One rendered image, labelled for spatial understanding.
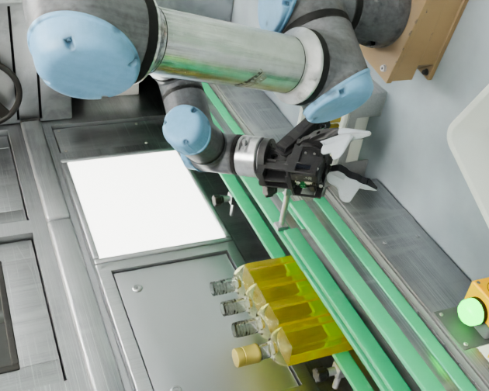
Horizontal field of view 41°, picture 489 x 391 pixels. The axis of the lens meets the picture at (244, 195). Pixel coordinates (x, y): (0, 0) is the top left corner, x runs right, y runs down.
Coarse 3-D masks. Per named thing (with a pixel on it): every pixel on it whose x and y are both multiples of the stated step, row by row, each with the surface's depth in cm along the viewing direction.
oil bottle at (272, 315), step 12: (288, 300) 126; (300, 300) 126; (312, 300) 127; (264, 312) 123; (276, 312) 123; (288, 312) 123; (300, 312) 124; (312, 312) 124; (324, 312) 125; (264, 324) 122; (276, 324) 121; (264, 336) 123
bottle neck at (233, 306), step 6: (228, 300) 127; (234, 300) 127; (240, 300) 127; (246, 300) 127; (222, 306) 127; (228, 306) 125; (234, 306) 126; (240, 306) 126; (246, 306) 127; (222, 312) 127; (228, 312) 125; (234, 312) 126; (240, 312) 127
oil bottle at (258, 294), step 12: (288, 276) 132; (300, 276) 132; (252, 288) 128; (264, 288) 128; (276, 288) 129; (288, 288) 129; (300, 288) 130; (312, 288) 130; (252, 300) 126; (264, 300) 126; (276, 300) 127; (252, 312) 127
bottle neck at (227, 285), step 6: (210, 282) 131; (216, 282) 130; (222, 282) 130; (228, 282) 131; (234, 282) 131; (210, 288) 131; (216, 288) 129; (222, 288) 130; (228, 288) 130; (234, 288) 131; (216, 294) 130; (222, 294) 131
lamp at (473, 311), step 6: (468, 300) 106; (474, 300) 106; (480, 300) 106; (462, 306) 106; (468, 306) 105; (474, 306) 105; (480, 306) 105; (462, 312) 106; (468, 312) 105; (474, 312) 104; (480, 312) 105; (486, 312) 105; (462, 318) 106; (468, 318) 105; (474, 318) 104; (480, 318) 105; (486, 318) 105; (468, 324) 106; (474, 324) 105
